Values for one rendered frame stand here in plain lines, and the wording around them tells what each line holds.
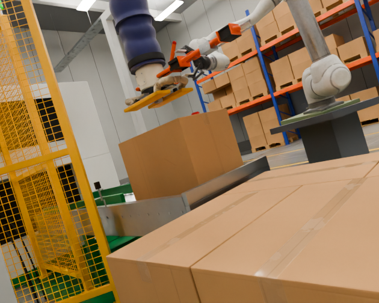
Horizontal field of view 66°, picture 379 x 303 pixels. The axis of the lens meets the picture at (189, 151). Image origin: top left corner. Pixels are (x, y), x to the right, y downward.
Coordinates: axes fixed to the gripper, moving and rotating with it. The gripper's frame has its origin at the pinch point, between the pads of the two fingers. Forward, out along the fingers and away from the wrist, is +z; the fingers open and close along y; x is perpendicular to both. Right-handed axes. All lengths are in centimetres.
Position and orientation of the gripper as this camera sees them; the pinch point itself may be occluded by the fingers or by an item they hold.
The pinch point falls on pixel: (181, 62)
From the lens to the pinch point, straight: 166.3
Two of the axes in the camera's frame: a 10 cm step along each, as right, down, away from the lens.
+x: -6.8, 2.0, 7.1
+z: -6.7, 2.2, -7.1
